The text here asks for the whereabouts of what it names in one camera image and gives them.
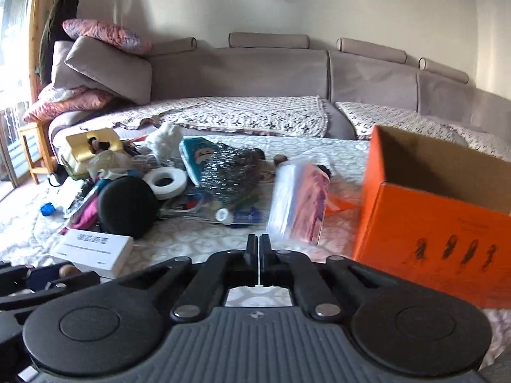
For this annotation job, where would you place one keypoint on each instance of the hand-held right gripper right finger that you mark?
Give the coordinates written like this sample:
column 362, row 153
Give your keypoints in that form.
column 266, row 255

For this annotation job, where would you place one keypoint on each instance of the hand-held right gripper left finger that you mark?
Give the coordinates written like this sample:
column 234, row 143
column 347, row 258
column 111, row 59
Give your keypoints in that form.
column 251, row 255

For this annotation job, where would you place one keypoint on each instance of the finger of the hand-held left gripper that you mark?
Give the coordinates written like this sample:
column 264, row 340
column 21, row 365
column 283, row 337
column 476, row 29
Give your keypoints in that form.
column 76, row 285
column 40, row 277

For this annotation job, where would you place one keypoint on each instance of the clear zip bag pink contents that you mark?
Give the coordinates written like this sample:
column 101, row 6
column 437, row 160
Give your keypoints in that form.
column 295, row 203

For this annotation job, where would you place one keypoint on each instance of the orange cardboard box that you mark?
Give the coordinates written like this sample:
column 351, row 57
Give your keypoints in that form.
column 419, row 223

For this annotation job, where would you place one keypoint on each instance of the small brown round object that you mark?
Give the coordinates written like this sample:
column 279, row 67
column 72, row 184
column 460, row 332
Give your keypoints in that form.
column 66, row 270

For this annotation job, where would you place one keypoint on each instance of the white labelled box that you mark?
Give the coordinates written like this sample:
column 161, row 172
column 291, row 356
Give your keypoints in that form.
column 96, row 251

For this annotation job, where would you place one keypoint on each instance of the small blue white-capped bottle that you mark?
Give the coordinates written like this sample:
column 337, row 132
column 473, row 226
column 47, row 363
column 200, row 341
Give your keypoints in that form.
column 223, row 215

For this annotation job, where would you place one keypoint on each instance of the blue ribbed bottle cap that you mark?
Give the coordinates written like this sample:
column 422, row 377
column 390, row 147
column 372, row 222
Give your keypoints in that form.
column 47, row 209

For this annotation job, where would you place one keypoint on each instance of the pink pouch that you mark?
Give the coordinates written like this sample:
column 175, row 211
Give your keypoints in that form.
column 84, row 217

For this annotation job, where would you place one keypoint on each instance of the clear plastic colourful pack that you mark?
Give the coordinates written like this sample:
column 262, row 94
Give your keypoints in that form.
column 191, row 207

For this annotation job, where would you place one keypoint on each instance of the orange clear zip bag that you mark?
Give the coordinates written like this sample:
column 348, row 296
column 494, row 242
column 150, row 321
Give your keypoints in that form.
column 341, row 203

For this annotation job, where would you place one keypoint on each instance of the black round zip case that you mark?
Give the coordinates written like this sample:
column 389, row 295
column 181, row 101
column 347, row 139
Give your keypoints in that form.
column 127, row 207

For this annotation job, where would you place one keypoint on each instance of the white tape roll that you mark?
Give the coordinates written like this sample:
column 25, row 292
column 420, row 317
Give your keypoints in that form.
column 175, row 188

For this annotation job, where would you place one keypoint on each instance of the blue cartoon packet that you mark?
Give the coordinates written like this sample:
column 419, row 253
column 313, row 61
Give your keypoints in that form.
column 195, row 155

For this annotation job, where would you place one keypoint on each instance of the crumpled clear plastic bag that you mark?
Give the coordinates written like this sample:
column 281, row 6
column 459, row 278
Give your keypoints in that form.
column 107, row 163

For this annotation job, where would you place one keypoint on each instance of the yellow cardboard box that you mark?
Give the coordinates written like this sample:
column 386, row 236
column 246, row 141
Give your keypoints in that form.
column 80, row 141

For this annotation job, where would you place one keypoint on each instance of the white fluffy cloth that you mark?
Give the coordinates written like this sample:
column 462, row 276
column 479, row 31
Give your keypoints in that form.
column 165, row 139

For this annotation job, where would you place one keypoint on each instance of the patterned quilted sofa cover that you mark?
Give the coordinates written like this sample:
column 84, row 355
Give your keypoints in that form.
column 399, row 121
column 239, row 111

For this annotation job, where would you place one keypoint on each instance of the wooden stool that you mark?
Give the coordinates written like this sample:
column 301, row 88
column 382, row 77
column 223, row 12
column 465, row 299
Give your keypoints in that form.
column 38, row 131

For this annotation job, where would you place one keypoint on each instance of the pink floral pillow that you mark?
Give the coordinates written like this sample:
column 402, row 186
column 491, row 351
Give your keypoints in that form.
column 68, row 105
column 107, row 34

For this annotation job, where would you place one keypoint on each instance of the grey fabric sofa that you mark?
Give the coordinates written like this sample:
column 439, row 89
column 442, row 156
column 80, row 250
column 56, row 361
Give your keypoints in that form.
column 259, row 72

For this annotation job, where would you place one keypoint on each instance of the white pillow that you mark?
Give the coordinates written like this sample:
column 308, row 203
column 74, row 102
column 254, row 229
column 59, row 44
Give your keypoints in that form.
column 60, row 93

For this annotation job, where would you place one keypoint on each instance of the glass balcony door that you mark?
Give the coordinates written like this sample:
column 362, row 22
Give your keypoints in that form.
column 12, row 87

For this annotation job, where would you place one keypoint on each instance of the grey square cushion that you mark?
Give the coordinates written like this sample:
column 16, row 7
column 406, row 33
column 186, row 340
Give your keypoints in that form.
column 111, row 72
column 60, row 64

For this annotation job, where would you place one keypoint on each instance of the dark hanging clothing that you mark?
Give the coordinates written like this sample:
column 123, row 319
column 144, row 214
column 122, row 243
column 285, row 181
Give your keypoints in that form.
column 60, row 20

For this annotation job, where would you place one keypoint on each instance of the wooden coat rack post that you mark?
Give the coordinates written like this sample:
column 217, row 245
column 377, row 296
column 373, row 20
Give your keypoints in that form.
column 38, row 16

